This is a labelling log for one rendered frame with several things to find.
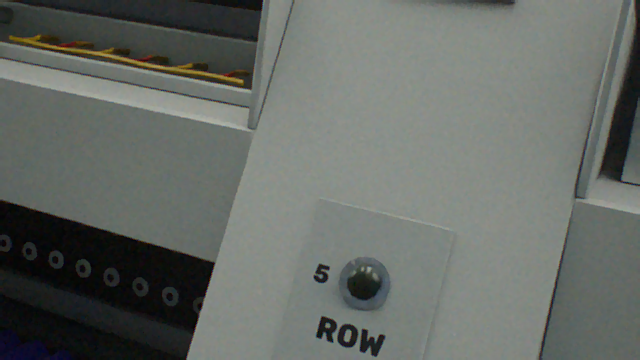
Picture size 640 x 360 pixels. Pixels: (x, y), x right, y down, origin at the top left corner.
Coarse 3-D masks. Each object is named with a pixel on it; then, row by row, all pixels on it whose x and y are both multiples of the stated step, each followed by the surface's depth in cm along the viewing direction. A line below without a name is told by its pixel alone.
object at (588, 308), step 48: (624, 0) 18; (624, 48) 19; (624, 96) 31; (576, 192) 19; (624, 192) 21; (576, 240) 19; (624, 240) 19; (576, 288) 19; (624, 288) 19; (576, 336) 19; (624, 336) 19
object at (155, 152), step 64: (0, 0) 36; (64, 0) 48; (128, 0) 46; (192, 0) 45; (256, 0) 44; (0, 64) 30; (64, 64) 31; (128, 64) 33; (192, 64) 31; (256, 64) 22; (0, 128) 27; (64, 128) 25; (128, 128) 24; (192, 128) 23; (0, 192) 27; (64, 192) 26; (128, 192) 25; (192, 192) 24; (192, 256) 24
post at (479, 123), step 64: (320, 0) 23; (384, 0) 22; (448, 0) 21; (576, 0) 20; (320, 64) 22; (384, 64) 21; (448, 64) 21; (512, 64) 20; (576, 64) 20; (256, 128) 22; (320, 128) 22; (384, 128) 21; (448, 128) 20; (512, 128) 20; (576, 128) 19; (256, 192) 22; (320, 192) 21; (384, 192) 21; (448, 192) 20; (512, 192) 19; (256, 256) 22; (512, 256) 19; (256, 320) 21; (448, 320) 19; (512, 320) 19
